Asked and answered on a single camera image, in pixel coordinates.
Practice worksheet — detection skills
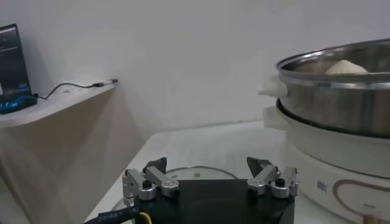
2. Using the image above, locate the white electric cooking pot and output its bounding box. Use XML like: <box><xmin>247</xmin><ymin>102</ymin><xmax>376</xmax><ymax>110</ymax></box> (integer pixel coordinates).
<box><xmin>263</xmin><ymin>100</ymin><xmax>390</xmax><ymax>224</ymax></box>

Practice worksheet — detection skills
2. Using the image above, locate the dark monitor screen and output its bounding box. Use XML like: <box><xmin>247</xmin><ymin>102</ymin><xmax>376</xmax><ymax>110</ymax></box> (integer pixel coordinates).
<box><xmin>0</xmin><ymin>23</ymin><xmax>33</xmax><ymax>104</ymax></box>

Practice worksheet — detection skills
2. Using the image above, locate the blue computer mouse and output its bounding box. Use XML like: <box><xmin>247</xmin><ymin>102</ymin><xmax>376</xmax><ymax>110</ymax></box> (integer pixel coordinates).
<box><xmin>0</xmin><ymin>96</ymin><xmax>38</xmax><ymax>115</ymax></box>

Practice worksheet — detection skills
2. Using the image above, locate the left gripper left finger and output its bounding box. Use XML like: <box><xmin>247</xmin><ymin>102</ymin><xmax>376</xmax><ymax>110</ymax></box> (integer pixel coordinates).
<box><xmin>121</xmin><ymin>156</ymin><xmax>180</xmax><ymax>208</ymax></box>

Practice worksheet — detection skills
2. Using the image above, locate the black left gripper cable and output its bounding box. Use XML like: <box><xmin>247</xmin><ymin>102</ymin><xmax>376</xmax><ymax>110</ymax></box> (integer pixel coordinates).
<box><xmin>83</xmin><ymin>208</ymin><xmax>153</xmax><ymax>224</ymax></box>

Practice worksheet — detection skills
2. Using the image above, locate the white steamed baozi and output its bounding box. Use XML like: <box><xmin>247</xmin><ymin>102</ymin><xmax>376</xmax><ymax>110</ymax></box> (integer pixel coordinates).
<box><xmin>324</xmin><ymin>59</ymin><xmax>369</xmax><ymax>75</ymax></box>

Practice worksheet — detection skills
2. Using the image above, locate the stainless steel steamer basket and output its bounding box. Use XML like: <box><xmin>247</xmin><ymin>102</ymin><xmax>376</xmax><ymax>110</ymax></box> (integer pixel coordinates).
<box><xmin>258</xmin><ymin>38</ymin><xmax>390</xmax><ymax>139</ymax></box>

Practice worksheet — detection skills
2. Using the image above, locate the black desk cable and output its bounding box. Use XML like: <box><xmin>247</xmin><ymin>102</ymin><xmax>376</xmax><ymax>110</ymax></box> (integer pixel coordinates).
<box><xmin>33</xmin><ymin>78</ymin><xmax>119</xmax><ymax>100</ymax></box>

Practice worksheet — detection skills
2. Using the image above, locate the white side desk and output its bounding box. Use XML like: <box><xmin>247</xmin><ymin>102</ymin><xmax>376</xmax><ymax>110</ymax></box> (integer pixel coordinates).
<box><xmin>0</xmin><ymin>80</ymin><xmax>147</xmax><ymax>224</ymax></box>

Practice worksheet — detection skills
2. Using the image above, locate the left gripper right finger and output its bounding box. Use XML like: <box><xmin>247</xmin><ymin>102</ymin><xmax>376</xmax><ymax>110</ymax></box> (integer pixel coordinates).
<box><xmin>246</xmin><ymin>156</ymin><xmax>302</xmax><ymax>199</ymax></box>

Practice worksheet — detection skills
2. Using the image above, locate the round glass pot lid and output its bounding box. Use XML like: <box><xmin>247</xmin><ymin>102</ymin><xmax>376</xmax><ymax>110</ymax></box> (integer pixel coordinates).
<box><xmin>111</xmin><ymin>166</ymin><xmax>239</xmax><ymax>214</ymax></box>

